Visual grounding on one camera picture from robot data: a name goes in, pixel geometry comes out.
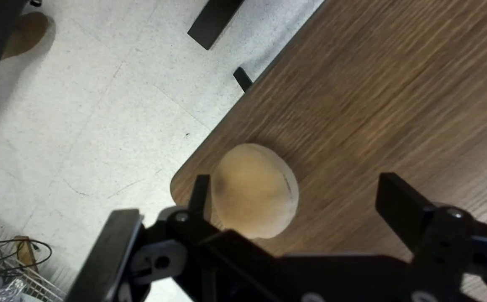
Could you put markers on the tan round plush toy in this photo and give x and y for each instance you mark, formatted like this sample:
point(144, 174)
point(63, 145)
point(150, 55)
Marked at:
point(255, 191)

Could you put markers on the brown floor object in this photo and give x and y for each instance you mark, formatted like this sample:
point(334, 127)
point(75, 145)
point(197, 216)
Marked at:
point(26, 35)

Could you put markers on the table leg frame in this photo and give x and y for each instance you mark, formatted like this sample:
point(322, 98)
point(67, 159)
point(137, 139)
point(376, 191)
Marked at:
point(213, 23)

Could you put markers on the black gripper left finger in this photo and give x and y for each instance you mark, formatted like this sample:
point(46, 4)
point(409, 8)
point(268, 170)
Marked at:
point(199, 199)

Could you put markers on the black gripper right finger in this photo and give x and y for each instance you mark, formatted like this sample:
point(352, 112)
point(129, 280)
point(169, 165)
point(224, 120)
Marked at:
point(406, 211)

